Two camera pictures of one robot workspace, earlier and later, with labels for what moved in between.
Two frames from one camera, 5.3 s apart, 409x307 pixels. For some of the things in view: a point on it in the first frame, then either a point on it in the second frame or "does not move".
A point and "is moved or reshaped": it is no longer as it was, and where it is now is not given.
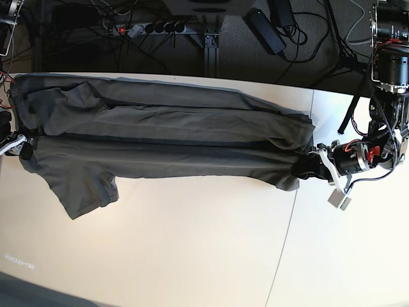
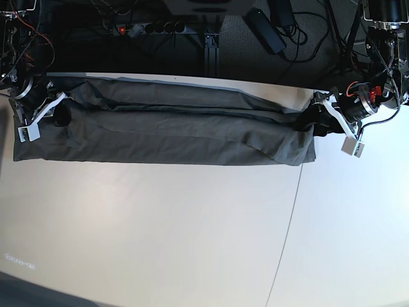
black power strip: [138, 30] does not move
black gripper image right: [344, 158] to [358, 102]
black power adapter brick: [265, 30] does not move
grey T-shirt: [87, 131] is moved or reshaped
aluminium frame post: [211, 55] does not move
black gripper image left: [11, 142] to [32, 95]
